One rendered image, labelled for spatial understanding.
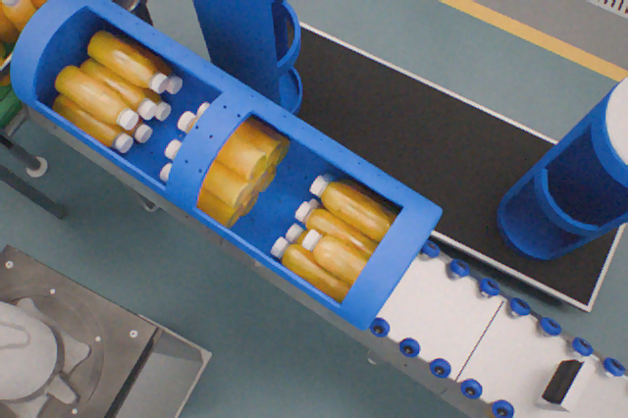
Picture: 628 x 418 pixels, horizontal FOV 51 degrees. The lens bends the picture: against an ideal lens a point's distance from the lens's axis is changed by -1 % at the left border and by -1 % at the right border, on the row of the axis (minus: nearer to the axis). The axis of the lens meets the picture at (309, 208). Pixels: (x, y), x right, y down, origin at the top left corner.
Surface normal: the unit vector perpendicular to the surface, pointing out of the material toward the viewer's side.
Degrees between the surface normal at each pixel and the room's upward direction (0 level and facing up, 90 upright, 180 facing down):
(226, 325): 0
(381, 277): 24
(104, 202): 0
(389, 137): 0
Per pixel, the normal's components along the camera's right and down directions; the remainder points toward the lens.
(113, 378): -0.02, -0.34
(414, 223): 0.22, -0.55
